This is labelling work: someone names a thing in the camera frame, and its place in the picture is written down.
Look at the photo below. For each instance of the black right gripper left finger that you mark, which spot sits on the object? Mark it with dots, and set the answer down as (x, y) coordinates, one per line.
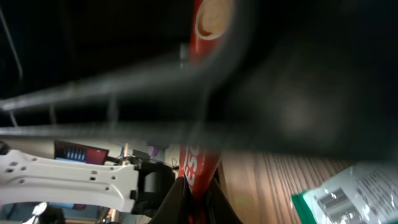
(177, 207)

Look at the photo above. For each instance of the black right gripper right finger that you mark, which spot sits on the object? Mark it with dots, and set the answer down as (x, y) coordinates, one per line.
(218, 208)

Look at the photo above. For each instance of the green 3M glove package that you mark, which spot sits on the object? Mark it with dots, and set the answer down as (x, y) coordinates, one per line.
(364, 193)

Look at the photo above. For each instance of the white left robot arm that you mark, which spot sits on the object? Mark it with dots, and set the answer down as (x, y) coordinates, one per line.
(137, 188)

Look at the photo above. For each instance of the computer monitor in background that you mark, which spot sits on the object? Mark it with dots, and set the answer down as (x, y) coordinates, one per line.
(79, 153)

